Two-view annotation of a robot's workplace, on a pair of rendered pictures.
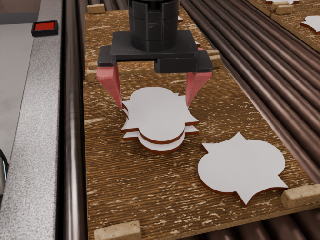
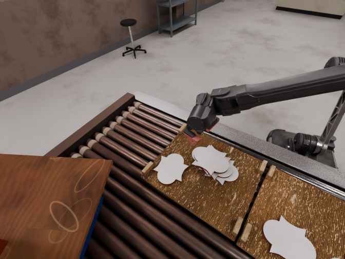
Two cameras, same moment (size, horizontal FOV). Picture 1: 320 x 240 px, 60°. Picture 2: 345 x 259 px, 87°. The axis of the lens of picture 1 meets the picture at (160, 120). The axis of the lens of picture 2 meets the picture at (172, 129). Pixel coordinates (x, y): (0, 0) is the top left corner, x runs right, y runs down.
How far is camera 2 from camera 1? 79 cm
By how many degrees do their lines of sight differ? 84
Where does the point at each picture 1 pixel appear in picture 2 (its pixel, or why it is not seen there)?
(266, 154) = (166, 178)
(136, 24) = not seen: hidden behind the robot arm
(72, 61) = (298, 173)
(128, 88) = (245, 173)
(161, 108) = (211, 160)
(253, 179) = (164, 164)
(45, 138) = (236, 138)
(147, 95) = (223, 163)
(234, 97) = (200, 206)
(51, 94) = (267, 152)
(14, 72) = not seen: outside the picture
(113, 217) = not seen: hidden behind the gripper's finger
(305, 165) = (151, 192)
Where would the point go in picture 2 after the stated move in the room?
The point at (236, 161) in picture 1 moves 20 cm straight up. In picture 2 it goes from (173, 167) to (170, 136)
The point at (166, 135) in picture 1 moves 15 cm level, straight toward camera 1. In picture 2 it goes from (197, 151) to (174, 132)
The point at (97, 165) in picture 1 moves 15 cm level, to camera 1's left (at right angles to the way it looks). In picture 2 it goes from (208, 139) to (227, 123)
